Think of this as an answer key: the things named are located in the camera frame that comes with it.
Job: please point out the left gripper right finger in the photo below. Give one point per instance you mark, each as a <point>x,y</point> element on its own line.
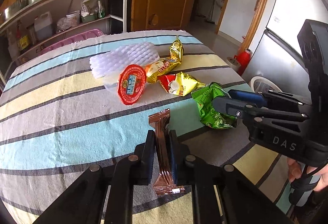
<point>176,158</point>

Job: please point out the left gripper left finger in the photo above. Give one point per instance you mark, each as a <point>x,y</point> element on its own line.
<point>147,157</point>

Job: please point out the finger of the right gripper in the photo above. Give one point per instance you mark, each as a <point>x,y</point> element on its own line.
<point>236,108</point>
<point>249,97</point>

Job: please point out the green snack bag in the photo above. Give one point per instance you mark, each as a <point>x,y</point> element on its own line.
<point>208,115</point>

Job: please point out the brown coffee snack wrapper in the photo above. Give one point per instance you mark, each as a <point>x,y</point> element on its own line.
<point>165,184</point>

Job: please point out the yellow red snack bag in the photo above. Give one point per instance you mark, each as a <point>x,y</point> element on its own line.
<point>180,84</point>

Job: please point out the red lid plastic cup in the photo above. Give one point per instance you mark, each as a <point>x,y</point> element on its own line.
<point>130,83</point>

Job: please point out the white trash bin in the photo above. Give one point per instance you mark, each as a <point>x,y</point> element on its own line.
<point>262,84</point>

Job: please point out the person's right hand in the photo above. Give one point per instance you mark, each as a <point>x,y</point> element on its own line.
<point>295,172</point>

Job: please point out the white paper roll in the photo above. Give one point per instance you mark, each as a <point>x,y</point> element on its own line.
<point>233,63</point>

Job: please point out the silver refrigerator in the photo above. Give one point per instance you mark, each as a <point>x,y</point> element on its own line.
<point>276,53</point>

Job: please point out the gold yellow snack wrapper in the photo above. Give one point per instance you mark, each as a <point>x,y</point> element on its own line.
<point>167,64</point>

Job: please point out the striped tablecloth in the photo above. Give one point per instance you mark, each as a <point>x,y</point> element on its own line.
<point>57,120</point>

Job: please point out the white foam fruit net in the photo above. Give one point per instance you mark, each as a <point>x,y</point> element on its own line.
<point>115,61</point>

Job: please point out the pink plastic tray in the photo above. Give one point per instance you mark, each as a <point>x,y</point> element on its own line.
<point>94,33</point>

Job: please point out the green dish soap bottle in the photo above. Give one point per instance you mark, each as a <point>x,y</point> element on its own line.
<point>101,10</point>

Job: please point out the white plastic tub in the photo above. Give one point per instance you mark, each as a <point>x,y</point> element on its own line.
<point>74,18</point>

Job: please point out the white plastic jug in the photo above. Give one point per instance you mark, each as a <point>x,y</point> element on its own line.
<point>43,26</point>

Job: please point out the cooking oil bottle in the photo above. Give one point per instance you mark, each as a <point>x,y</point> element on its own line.
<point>24,42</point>

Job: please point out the white metal shelf rack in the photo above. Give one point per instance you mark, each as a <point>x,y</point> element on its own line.
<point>57,8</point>

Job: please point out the steel mixing bowl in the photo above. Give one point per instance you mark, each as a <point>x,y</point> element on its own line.
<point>13,9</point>

